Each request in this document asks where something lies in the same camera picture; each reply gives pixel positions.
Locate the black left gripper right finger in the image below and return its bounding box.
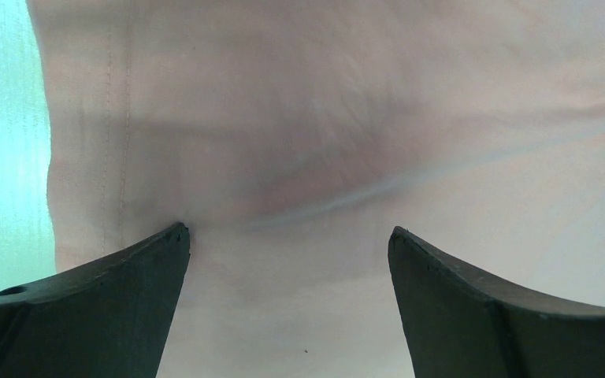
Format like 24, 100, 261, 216
388, 227, 605, 377

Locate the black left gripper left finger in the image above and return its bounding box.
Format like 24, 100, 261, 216
0, 223, 190, 377

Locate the pink t shirt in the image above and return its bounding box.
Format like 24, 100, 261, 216
28, 1, 605, 377

